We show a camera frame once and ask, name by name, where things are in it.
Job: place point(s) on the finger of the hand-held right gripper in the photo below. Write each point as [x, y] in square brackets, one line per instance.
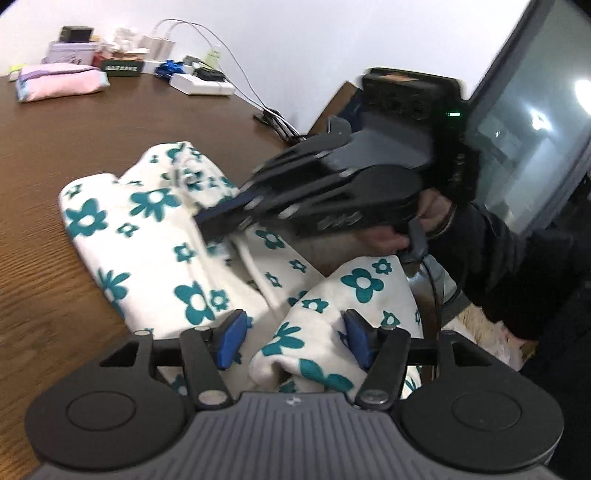
[300, 154]
[231, 217]

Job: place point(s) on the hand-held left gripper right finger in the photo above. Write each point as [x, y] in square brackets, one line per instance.
[358, 339]

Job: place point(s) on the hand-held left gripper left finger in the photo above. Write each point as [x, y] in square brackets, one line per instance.
[233, 339]

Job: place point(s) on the cream teal-flower garment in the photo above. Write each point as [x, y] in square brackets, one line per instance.
[152, 258]

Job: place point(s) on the pink blue mesh garment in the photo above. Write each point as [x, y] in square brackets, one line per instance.
[60, 83]

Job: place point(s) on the person's right forearm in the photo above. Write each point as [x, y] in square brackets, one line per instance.
[508, 258]

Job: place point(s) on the person's right hand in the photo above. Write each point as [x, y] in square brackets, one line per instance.
[434, 212]

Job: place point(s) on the cardboard box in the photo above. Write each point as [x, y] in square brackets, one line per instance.
[341, 104]

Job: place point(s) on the white power strip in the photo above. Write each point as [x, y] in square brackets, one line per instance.
[203, 85]

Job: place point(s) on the black battery charger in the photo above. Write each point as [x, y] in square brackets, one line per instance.
[208, 74]

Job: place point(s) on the small green bottle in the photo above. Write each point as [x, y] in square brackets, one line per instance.
[212, 57]

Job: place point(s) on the dark monitor screen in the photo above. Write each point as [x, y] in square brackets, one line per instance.
[531, 115]

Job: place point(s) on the grey adapter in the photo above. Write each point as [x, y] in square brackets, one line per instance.
[191, 61]

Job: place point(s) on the white charger plug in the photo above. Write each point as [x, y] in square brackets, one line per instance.
[148, 48]
[165, 51]

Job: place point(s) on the dark green tissue box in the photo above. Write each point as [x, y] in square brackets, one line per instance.
[122, 68]

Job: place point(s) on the grey metal tin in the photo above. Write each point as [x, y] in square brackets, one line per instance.
[71, 53]

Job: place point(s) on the small black box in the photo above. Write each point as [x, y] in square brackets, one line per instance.
[76, 34]

